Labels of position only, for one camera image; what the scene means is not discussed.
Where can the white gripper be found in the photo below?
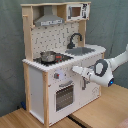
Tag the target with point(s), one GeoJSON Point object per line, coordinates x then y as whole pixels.
{"type": "Point", "coordinates": [83, 71]}

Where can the grey cupboard door handle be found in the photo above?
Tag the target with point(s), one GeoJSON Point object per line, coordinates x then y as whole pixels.
{"type": "Point", "coordinates": [84, 84]}

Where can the grey toy sink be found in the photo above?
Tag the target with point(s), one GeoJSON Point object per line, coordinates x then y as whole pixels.
{"type": "Point", "coordinates": [79, 51]}

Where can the white toy microwave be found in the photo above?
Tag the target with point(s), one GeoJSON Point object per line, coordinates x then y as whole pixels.
{"type": "Point", "coordinates": [78, 11]}

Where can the black stovetop red burners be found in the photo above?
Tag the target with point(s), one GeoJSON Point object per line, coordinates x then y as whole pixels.
{"type": "Point", "coordinates": [58, 59]}

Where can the grey range hood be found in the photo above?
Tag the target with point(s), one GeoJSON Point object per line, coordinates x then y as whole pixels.
{"type": "Point", "coordinates": [48, 18]}

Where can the black toy faucet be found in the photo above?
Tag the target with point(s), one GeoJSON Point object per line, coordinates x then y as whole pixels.
{"type": "Point", "coordinates": [71, 44]}

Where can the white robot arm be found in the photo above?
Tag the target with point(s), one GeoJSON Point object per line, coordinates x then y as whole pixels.
{"type": "Point", "coordinates": [101, 73]}

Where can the toy oven door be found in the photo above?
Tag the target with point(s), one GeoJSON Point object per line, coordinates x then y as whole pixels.
{"type": "Point", "coordinates": [64, 96]}

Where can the wooden toy kitchen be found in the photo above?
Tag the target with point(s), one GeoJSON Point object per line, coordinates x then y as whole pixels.
{"type": "Point", "coordinates": [40, 84]}

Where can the small metal pot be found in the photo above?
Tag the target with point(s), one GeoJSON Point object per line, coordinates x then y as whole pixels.
{"type": "Point", "coordinates": [48, 56]}

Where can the left red stove knob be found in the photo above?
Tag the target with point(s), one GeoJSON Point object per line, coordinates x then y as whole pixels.
{"type": "Point", "coordinates": [56, 75]}

